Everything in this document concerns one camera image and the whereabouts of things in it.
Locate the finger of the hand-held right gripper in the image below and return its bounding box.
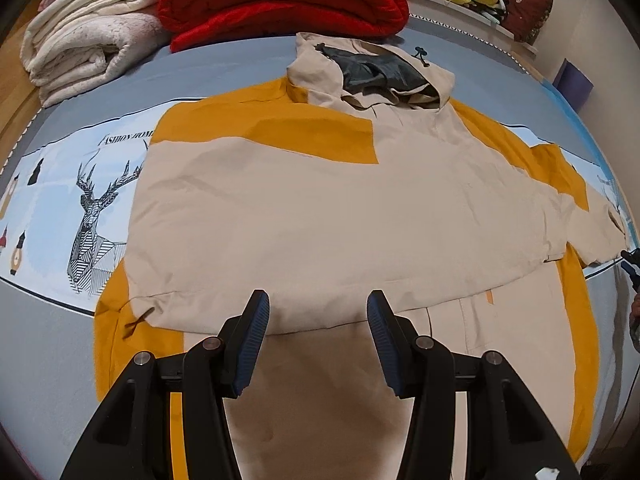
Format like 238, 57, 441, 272
619, 248, 640, 292

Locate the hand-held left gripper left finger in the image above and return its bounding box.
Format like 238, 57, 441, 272
60, 289, 271, 480

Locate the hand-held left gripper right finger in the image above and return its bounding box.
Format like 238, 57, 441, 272
366, 289, 582, 480

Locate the beige and yellow hooded jacket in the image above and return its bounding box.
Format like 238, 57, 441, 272
92, 31, 627, 480

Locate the purple bin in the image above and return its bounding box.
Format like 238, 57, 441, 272
552, 58, 595, 114

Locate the grey deer print bed sheet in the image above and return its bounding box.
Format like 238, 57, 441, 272
0, 24, 640, 480

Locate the dark red cushion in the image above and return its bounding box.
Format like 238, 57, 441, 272
500, 0, 555, 44

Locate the cream fleece folded blanket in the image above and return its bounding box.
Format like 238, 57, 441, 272
21, 0, 177, 109

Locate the grey studded bed frame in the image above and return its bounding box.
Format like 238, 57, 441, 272
400, 0, 557, 87

